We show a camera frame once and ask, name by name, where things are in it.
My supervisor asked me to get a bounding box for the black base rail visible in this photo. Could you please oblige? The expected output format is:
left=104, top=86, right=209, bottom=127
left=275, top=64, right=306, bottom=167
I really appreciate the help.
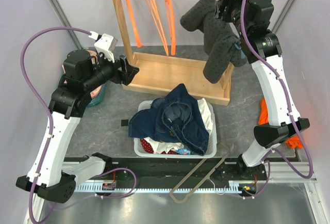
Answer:
left=64, top=156, right=300, bottom=190

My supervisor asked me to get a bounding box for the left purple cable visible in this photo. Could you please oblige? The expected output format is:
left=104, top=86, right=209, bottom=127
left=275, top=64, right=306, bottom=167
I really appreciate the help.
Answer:
left=20, top=26, right=137, bottom=224

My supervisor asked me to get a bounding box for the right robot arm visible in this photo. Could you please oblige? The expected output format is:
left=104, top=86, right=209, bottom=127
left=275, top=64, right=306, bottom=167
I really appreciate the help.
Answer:
left=215, top=0, right=310, bottom=180

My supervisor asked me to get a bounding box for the white plastic basket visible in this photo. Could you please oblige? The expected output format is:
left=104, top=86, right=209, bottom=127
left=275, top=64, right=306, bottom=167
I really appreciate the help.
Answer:
left=134, top=103, right=217, bottom=159

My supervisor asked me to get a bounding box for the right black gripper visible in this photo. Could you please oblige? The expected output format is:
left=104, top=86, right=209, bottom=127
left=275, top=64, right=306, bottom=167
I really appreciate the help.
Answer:
left=214, top=0, right=250, bottom=38

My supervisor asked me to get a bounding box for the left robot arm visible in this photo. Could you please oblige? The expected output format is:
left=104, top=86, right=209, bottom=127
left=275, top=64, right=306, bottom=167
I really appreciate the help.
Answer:
left=16, top=50, right=139, bottom=203

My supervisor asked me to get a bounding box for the grey dotted garment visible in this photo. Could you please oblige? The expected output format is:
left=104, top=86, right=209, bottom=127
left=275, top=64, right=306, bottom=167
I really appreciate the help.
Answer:
left=180, top=0, right=247, bottom=84

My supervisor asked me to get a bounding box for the orange hanger with white shirt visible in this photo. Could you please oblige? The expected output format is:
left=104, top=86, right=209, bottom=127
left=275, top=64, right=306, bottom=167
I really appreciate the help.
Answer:
left=145, top=0, right=169, bottom=56

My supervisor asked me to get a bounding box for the red polka dot skirt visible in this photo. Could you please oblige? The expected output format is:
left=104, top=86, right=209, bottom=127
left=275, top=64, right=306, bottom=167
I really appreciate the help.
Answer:
left=140, top=139, right=154, bottom=154

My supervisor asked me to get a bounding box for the white shirt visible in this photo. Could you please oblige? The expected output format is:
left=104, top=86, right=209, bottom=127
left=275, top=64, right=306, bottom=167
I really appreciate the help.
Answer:
left=142, top=99, right=213, bottom=154

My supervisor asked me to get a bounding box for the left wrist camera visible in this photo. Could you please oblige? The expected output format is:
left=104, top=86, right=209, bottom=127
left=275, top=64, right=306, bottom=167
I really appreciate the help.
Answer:
left=94, top=34, right=118, bottom=63

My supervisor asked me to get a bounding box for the dark blue denim garment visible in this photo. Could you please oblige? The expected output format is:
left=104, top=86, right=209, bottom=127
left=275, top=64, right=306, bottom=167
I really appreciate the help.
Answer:
left=128, top=84, right=209, bottom=156

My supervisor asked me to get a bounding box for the grey metal hanger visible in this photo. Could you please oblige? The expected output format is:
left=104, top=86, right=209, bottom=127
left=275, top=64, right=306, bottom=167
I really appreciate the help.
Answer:
left=169, top=141, right=230, bottom=204

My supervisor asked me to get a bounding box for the purple cable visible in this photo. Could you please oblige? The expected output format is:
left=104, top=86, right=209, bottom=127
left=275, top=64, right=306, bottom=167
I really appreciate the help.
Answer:
left=20, top=26, right=137, bottom=224
left=238, top=0, right=315, bottom=199

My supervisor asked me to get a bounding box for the orange plastic hanger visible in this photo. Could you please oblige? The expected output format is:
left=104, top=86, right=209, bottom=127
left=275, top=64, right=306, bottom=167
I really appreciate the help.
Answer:
left=125, top=0, right=142, bottom=48

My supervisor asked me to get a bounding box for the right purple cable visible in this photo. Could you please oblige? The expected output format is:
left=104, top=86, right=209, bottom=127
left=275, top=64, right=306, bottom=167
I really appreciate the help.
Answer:
left=238, top=0, right=315, bottom=199

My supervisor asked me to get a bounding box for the orange hanger with denim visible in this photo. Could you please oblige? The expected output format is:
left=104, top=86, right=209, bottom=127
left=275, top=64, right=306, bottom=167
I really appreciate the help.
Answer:
left=164, top=0, right=176, bottom=55

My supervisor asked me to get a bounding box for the teal plastic tray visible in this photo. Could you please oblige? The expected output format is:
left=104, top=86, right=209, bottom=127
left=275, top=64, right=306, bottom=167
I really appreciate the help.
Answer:
left=87, top=83, right=107, bottom=107

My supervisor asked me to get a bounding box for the wooden clothes rack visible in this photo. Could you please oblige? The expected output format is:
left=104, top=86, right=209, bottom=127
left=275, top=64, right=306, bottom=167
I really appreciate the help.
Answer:
left=112, top=0, right=234, bottom=106

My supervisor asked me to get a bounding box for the blue floral garment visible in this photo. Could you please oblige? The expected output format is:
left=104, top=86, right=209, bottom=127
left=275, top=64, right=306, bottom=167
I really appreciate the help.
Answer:
left=175, top=149, right=191, bottom=155

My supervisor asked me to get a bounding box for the floral oven mitt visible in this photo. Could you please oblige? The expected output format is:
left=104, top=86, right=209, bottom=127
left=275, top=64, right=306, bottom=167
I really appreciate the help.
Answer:
left=62, top=49, right=104, bottom=100

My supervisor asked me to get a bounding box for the orange cloth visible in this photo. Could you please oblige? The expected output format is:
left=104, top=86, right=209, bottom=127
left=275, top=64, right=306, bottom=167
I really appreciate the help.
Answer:
left=258, top=98, right=304, bottom=149

